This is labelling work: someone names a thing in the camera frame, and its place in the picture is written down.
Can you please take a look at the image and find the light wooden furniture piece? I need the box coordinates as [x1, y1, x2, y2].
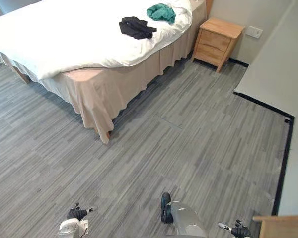
[252, 214, 298, 238]

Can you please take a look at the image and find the wooden bed frame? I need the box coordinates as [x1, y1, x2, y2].
[10, 64, 31, 84]

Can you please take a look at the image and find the wooden nightstand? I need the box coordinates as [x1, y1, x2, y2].
[191, 16, 245, 73]

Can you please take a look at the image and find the dark robot foot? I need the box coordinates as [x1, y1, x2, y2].
[160, 192, 174, 224]

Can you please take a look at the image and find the white duvet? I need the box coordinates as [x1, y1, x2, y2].
[0, 0, 194, 80]

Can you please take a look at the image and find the white wall socket plate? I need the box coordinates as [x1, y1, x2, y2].
[245, 25, 264, 39]

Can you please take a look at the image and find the beige bed skirt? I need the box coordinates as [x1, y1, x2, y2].
[0, 0, 207, 145]

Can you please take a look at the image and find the black cloth garment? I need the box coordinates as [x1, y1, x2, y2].
[119, 16, 157, 40]

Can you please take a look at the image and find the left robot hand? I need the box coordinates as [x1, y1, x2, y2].
[66, 202, 97, 221]

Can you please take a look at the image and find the teal cloth garment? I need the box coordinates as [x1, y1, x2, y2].
[146, 3, 177, 25]

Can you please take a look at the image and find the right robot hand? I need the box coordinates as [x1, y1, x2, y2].
[218, 219, 251, 238]

